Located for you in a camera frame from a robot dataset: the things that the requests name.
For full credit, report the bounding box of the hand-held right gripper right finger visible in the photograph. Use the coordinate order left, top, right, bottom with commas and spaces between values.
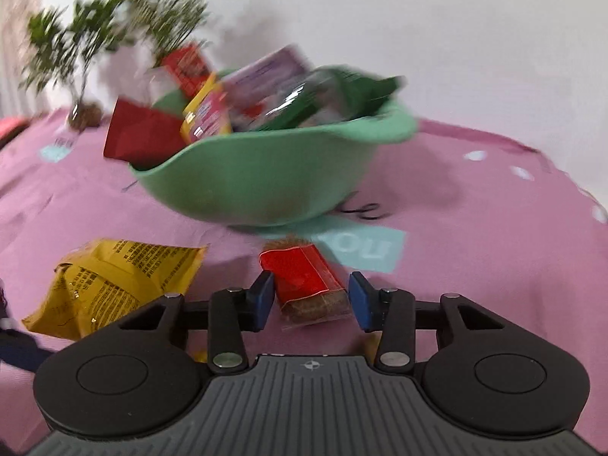
348, 271, 506, 371

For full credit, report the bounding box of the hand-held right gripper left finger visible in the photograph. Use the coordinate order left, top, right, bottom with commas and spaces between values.
116, 271, 276, 374

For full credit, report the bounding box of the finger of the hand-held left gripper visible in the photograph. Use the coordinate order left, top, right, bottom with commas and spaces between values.
0, 331, 53, 372

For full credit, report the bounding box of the small red clear-wrapped snack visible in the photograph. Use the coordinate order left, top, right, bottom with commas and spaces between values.
258, 241, 356, 329

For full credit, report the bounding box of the green plastic bowl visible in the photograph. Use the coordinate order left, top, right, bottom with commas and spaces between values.
129, 64, 420, 228

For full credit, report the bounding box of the pink printed tablecloth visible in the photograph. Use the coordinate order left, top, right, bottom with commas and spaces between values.
0, 104, 608, 438

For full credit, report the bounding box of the yellow orange snack packet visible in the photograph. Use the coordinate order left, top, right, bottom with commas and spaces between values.
179, 73, 234, 146

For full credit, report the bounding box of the dark red gold-edged packet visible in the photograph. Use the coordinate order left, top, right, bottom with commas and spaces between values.
103, 97, 191, 168

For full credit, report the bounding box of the coral red object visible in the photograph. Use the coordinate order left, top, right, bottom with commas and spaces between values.
0, 116, 30, 143

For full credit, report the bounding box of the pale purple snack packet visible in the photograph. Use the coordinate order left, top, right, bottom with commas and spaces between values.
221, 44, 315, 119

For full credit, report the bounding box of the green plant in glass vase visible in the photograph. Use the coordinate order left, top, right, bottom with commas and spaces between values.
21, 0, 138, 130

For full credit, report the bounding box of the red and white snack packet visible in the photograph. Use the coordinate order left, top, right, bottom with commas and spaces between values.
149, 43, 217, 100

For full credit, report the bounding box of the beige lace curtain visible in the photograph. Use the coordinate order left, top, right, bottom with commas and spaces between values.
0, 0, 46, 119

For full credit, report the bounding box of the green plant in white pot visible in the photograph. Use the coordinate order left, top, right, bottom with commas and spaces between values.
111, 0, 214, 100

